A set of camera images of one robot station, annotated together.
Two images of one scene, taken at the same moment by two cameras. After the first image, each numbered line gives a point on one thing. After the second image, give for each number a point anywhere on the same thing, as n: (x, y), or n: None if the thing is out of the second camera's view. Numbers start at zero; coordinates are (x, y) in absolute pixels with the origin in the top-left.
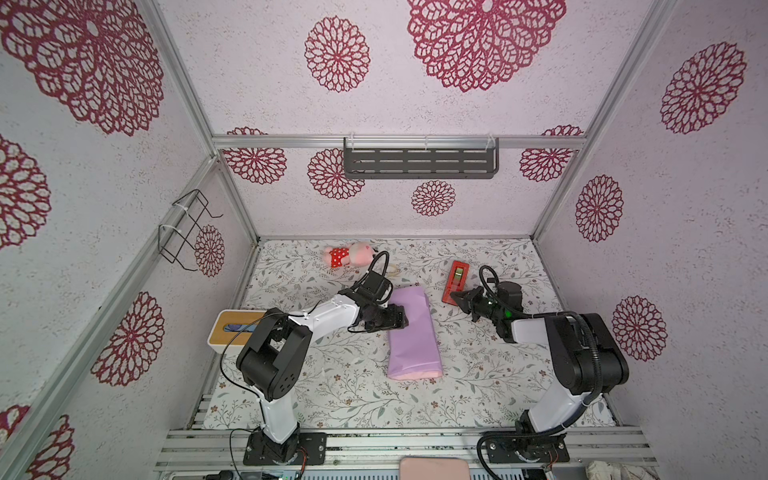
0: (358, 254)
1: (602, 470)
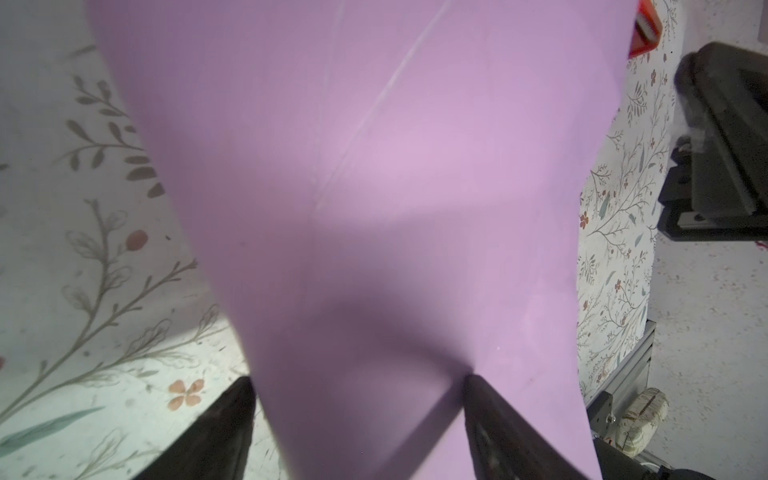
0: None
1: (637, 422)
